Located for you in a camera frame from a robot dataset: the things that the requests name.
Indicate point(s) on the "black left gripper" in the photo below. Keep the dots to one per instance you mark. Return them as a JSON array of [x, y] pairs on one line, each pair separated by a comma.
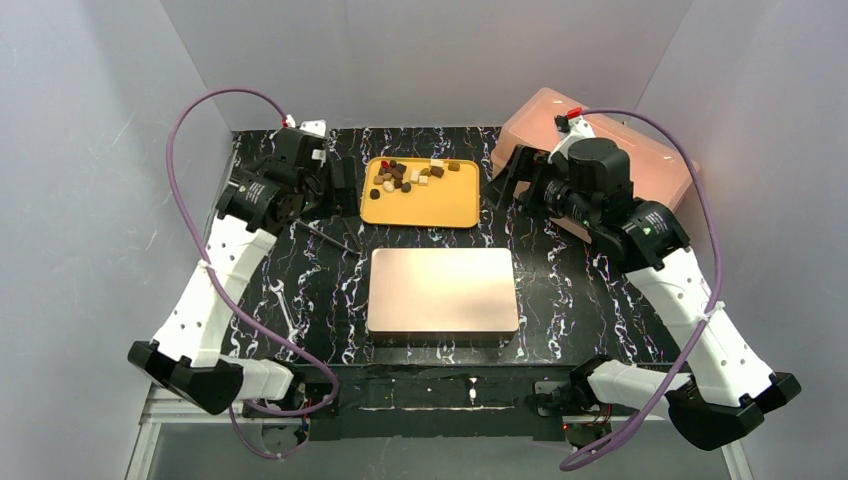
[[338, 187]]

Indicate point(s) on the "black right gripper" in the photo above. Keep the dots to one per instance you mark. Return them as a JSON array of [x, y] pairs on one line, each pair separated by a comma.
[[523, 175]]

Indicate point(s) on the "rose gold box lid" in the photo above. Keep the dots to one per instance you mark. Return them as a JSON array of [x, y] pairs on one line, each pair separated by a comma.
[[431, 293]]

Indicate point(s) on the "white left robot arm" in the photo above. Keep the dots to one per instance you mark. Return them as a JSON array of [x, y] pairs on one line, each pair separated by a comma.
[[184, 355]]

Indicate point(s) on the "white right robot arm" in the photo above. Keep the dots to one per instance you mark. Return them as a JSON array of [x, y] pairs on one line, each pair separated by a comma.
[[718, 390]]

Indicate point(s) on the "brown chocolate box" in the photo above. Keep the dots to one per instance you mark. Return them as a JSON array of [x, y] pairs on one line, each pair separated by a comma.
[[485, 339]]

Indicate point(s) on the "pink plastic storage case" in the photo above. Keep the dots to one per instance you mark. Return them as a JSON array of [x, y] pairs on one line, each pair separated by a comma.
[[657, 171]]

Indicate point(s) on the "metal tongs on table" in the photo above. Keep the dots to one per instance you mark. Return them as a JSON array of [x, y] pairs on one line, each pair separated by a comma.
[[320, 234]]

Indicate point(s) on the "orange plastic tray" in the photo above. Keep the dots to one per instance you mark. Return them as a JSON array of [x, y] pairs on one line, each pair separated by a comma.
[[449, 201]]

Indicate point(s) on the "aluminium frame rail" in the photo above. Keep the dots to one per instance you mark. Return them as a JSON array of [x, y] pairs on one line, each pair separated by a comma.
[[177, 441]]

